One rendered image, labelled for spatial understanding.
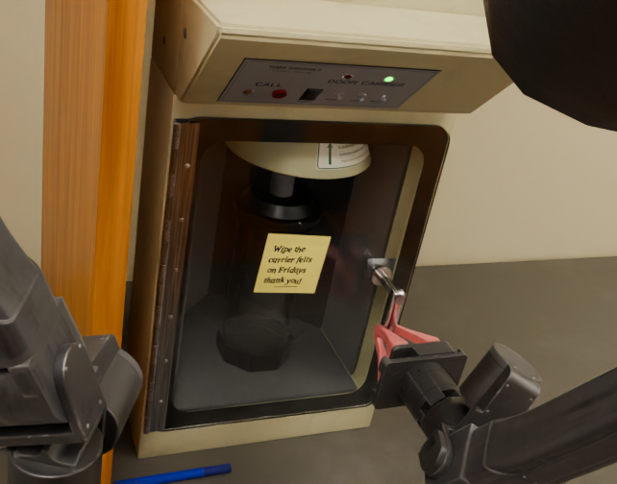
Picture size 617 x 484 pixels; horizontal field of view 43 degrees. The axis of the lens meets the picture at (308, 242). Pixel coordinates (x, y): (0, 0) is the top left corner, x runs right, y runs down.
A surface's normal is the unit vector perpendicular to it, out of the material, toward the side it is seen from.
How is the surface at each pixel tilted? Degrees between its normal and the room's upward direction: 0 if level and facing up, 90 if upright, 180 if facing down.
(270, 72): 135
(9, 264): 60
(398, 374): 91
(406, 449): 0
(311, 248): 90
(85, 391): 71
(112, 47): 90
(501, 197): 90
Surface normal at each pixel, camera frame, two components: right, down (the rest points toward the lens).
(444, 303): 0.18, -0.86
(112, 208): 0.36, 0.50
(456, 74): 0.13, 0.97
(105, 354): 0.98, -0.09
